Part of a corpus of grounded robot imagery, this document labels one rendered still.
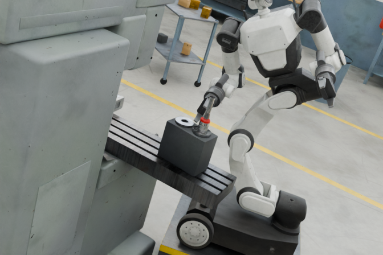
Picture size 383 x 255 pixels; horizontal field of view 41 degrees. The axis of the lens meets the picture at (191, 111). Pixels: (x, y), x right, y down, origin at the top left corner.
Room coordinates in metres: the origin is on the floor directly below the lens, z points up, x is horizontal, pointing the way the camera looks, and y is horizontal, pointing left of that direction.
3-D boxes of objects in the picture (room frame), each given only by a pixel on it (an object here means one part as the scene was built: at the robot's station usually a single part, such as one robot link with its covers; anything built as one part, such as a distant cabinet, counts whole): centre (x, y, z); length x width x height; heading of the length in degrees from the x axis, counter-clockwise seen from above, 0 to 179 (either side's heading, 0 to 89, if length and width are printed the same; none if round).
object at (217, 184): (2.31, 0.32, 0.93); 1.24 x 0.23 x 0.08; 68
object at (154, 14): (2.33, 0.38, 1.47); 0.21 x 0.19 x 0.32; 68
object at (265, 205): (2.56, -0.50, 0.68); 0.21 x 0.20 x 0.13; 85
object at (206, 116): (2.15, -0.07, 1.28); 0.03 x 0.03 x 0.11
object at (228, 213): (2.57, -0.47, 0.59); 0.64 x 0.52 x 0.33; 85
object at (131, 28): (2.15, 0.45, 1.47); 0.24 x 0.19 x 0.26; 68
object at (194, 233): (2.32, -0.21, 0.50); 0.20 x 0.05 x 0.20; 85
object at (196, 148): (2.17, -0.03, 1.07); 0.22 x 0.12 x 0.20; 63
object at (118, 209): (2.35, 0.37, 0.47); 0.81 x 0.32 x 0.60; 158
